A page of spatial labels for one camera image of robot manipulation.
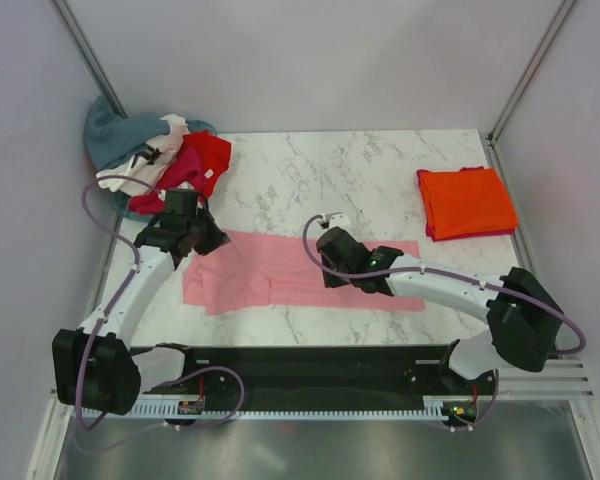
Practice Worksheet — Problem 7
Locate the pink t-shirt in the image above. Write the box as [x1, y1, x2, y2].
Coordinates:
[182, 231, 425, 316]

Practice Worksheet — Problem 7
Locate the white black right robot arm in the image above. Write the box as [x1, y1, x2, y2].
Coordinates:
[316, 227, 560, 394]

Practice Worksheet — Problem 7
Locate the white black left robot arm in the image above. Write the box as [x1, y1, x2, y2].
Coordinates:
[52, 189, 229, 415]

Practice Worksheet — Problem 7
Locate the crimson t-shirt in pile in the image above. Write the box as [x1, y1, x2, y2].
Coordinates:
[127, 147, 207, 215]

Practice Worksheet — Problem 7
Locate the red t-shirt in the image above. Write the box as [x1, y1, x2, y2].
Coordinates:
[177, 130, 232, 199]

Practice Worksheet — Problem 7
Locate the white t-shirt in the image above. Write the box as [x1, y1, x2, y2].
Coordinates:
[97, 114, 189, 197]

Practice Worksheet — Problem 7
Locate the folded magenta t-shirt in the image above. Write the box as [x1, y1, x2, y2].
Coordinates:
[416, 166, 519, 245]

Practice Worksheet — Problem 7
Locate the teal blue t-shirt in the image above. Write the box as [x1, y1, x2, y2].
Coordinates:
[83, 94, 219, 171]

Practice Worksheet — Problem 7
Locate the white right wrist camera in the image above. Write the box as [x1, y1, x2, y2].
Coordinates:
[317, 212, 352, 230]

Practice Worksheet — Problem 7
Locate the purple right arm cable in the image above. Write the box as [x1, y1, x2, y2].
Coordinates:
[301, 213, 589, 357]

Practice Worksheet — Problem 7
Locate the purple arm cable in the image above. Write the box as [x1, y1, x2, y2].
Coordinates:
[301, 213, 589, 357]
[73, 174, 191, 431]

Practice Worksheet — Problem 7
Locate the left aluminium table rail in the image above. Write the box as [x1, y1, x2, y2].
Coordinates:
[84, 234, 117, 319]

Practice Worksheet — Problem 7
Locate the aluminium table rail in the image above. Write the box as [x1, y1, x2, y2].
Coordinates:
[84, 234, 117, 319]
[480, 134, 541, 280]

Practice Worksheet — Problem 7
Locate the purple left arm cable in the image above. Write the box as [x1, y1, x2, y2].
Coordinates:
[73, 174, 191, 431]

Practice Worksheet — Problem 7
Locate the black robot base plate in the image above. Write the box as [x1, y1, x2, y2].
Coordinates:
[152, 345, 495, 410]

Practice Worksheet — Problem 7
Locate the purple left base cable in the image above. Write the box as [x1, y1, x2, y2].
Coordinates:
[162, 365, 246, 432]

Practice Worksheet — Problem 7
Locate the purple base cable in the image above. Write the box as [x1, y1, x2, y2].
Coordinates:
[437, 369, 501, 434]
[162, 365, 246, 432]

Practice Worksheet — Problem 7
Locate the white slotted cable duct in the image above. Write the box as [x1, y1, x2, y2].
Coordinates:
[129, 397, 481, 420]

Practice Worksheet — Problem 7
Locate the right aluminium table rail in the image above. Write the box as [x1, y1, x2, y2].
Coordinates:
[480, 134, 541, 280]

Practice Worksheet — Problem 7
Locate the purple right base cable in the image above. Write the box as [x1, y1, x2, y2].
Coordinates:
[437, 369, 501, 434]

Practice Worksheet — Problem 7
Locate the left aluminium frame post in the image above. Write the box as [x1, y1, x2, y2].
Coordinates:
[49, 0, 127, 117]

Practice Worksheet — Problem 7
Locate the aluminium frame post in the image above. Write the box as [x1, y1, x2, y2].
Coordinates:
[485, 0, 580, 148]
[49, 0, 127, 117]

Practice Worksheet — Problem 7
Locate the right aluminium frame post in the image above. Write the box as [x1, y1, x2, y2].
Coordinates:
[485, 0, 580, 148]

